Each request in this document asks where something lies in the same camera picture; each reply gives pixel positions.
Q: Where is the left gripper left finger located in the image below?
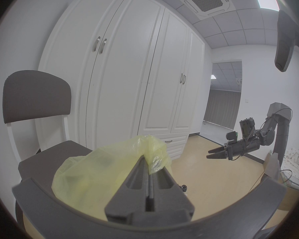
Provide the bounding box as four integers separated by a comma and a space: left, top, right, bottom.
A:
104, 155, 150, 225

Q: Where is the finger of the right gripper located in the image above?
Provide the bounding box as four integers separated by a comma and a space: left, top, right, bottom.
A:
208, 145, 228, 154
206, 152, 229, 160

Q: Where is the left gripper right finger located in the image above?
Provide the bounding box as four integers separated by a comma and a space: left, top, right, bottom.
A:
149, 166, 195, 223

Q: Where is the yellow plastic bag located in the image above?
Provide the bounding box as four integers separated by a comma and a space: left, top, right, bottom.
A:
51, 134, 175, 220

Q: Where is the grey curtain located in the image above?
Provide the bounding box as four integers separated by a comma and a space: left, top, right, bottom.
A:
204, 89, 242, 130

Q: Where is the bed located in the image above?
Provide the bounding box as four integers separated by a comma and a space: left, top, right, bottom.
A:
280, 147, 299, 191

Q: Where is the white wardrobe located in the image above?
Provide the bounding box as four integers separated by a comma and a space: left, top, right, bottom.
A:
37, 0, 212, 161

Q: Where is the dark grey white-framed chair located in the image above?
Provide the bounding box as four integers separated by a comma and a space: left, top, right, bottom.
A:
3, 70, 94, 223

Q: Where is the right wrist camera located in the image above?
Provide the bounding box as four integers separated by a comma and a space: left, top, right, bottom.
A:
226, 131, 240, 144

